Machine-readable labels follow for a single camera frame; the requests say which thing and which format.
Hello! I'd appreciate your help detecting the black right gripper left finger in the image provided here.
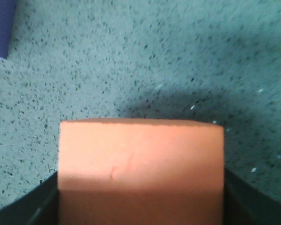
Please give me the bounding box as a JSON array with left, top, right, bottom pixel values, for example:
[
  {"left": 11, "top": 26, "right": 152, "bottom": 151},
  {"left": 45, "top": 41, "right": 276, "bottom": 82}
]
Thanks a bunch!
[{"left": 0, "top": 172, "right": 59, "bottom": 225}]

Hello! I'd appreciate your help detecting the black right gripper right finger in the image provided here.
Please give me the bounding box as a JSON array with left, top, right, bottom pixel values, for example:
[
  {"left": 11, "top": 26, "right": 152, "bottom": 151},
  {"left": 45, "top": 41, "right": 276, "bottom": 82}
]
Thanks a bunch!
[{"left": 223, "top": 168, "right": 281, "bottom": 225}]

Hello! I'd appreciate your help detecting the orange foam cube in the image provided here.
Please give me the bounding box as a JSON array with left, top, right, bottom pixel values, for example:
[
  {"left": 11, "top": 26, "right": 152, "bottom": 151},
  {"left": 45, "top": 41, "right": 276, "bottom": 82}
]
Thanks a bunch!
[{"left": 58, "top": 118, "right": 224, "bottom": 225}]

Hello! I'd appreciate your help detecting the purple foam cube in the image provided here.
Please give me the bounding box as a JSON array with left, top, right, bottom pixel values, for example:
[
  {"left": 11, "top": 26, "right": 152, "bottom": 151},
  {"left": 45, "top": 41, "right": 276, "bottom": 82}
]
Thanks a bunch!
[{"left": 0, "top": 0, "right": 17, "bottom": 59}]

